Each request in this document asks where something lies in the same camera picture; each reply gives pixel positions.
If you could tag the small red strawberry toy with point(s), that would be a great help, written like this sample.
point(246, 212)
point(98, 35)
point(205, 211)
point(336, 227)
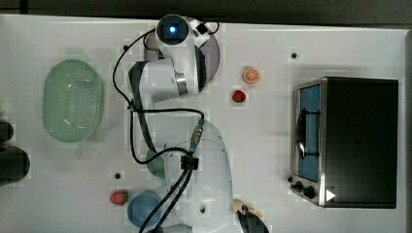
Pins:
point(238, 96)

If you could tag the blue bowl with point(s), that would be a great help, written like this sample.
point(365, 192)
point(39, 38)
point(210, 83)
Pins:
point(140, 207)

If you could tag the green perforated colander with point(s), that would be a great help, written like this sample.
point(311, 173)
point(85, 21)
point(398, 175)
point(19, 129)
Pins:
point(72, 101)

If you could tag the peeled banana toy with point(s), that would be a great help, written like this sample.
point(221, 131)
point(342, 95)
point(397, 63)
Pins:
point(246, 213)

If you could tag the large red strawberry toy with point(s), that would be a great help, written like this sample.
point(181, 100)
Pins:
point(119, 198)

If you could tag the grey round plate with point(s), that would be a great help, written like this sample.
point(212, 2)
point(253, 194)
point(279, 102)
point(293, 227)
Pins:
point(210, 50)

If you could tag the orange slice toy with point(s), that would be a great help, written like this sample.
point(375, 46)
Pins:
point(251, 75)

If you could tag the black toaster oven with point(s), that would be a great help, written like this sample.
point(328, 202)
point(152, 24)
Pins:
point(345, 142)

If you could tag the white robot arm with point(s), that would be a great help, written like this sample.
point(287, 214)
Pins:
point(195, 161)

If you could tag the large black cylinder cup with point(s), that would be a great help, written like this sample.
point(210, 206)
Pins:
point(14, 165)

